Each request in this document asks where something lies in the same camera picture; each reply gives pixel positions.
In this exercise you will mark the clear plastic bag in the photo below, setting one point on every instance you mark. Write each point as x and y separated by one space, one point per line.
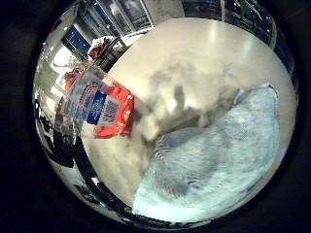
97 103

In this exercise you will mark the light blue cloth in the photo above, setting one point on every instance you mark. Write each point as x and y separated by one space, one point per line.
214 155

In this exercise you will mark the black monitor rack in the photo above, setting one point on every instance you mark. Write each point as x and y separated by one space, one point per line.
111 55

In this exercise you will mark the red and white bundle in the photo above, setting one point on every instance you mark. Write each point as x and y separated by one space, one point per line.
99 47

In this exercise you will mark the blue wall screen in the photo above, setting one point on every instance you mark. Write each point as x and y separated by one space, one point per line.
76 40

